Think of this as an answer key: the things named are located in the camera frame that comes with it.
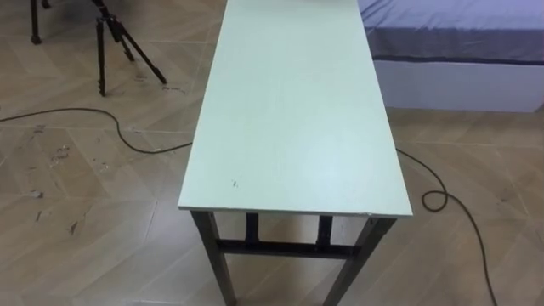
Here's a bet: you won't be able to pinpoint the white-top folding table black legs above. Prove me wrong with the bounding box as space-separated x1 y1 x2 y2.
177 0 414 306

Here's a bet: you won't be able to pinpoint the black floor cable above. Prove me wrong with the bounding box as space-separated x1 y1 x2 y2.
0 106 500 306

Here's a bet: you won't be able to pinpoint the black tripod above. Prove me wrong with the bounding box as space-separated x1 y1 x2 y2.
90 0 168 98
29 0 53 46

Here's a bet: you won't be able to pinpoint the grey bed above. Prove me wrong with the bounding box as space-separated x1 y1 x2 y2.
356 0 544 114

